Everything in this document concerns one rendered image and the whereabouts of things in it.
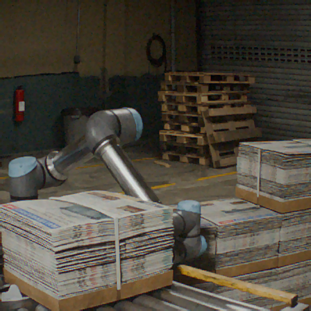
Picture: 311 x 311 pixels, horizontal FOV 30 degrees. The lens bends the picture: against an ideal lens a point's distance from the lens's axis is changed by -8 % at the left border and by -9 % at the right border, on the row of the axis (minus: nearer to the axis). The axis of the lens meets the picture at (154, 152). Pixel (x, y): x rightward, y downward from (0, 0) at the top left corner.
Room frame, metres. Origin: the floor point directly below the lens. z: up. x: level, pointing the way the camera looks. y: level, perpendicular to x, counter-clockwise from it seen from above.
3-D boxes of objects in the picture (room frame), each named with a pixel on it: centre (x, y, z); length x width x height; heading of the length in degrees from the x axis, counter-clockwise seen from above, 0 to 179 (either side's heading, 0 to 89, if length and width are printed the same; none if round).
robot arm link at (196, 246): (1.88, -0.11, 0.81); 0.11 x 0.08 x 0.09; 132
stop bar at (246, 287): (1.49, -0.22, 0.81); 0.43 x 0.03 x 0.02; 42
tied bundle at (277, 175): (2.41, -0.55, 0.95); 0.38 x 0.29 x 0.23; 23
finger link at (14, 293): (1.38, 0.37, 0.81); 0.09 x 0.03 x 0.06; 106
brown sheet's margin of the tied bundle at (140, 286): (1.57, 0.10, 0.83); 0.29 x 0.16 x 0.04; 43
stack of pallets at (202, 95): (9.18, -0.82, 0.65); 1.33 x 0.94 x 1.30; 136
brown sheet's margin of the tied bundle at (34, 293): (1.42, 0.27, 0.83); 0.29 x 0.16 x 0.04; 43
